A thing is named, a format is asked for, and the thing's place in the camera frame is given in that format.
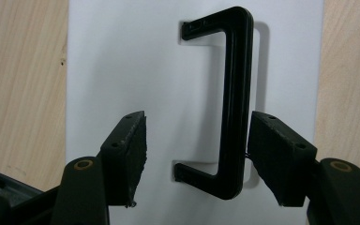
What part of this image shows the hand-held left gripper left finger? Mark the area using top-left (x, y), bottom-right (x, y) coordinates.
top-left (99, 111), bottom-right (148, 209)

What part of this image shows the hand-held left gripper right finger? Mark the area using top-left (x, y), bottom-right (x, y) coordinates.
top-left (247, 111), bottom-right (319, 208)

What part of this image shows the white lid with black handle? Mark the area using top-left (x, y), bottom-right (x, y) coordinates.
top-left (65, 0), bottom-right (324, 225)

